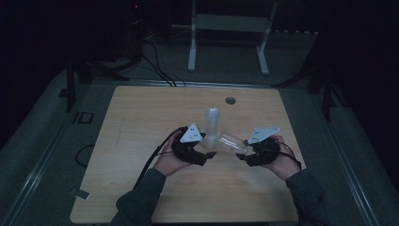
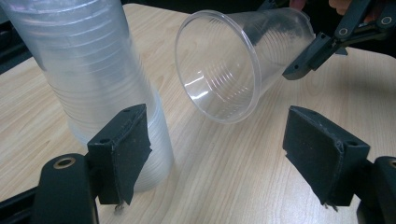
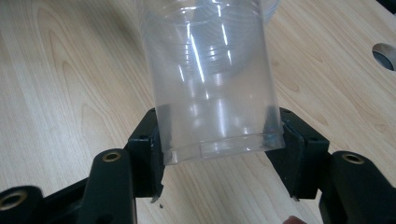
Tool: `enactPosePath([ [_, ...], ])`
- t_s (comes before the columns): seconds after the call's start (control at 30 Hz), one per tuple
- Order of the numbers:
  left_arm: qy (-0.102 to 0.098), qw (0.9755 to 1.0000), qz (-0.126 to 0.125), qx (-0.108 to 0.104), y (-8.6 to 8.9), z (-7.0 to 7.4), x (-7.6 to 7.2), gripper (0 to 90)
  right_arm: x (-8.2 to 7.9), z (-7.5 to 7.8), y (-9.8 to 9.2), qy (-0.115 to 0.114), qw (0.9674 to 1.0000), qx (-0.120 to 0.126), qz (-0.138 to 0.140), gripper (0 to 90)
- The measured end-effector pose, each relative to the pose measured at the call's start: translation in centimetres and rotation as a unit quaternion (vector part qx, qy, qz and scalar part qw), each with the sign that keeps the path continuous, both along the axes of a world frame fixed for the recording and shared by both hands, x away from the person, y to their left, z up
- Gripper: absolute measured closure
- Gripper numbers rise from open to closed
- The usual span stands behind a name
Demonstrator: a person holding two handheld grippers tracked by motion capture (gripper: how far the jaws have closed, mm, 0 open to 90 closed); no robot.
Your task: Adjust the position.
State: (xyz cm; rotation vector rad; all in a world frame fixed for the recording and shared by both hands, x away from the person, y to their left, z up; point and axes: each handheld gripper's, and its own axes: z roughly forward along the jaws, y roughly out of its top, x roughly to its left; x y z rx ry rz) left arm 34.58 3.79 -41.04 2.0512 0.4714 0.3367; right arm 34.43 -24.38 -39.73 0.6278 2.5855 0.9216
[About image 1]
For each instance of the person's left hand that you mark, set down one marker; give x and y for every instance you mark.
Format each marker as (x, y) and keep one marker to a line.
(169, 161)

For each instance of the metal floor rail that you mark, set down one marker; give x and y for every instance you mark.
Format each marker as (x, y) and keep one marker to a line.
(34, 175)
(348, 160)
(204, 83)

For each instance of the clear test tube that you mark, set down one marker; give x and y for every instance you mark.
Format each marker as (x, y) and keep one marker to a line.
(232, 142)

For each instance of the grey tape piece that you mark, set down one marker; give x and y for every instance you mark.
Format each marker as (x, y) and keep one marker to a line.
(80, 194)

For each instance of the black metal stand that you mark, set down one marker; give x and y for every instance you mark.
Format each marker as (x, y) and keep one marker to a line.
(70, 84)
(327, 94)

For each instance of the white metal stand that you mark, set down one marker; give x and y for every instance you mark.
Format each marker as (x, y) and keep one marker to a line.
(229, 22)

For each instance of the dark equipment rack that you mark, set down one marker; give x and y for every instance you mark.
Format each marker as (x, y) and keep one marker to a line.
(135, 28)

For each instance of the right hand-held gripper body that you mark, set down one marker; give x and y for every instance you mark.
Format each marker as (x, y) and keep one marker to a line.
(265, 153)

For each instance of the person's right hand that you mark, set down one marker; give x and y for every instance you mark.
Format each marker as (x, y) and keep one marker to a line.
(287, 164)

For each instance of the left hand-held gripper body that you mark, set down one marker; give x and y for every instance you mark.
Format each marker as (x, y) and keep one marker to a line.
(188, 150)

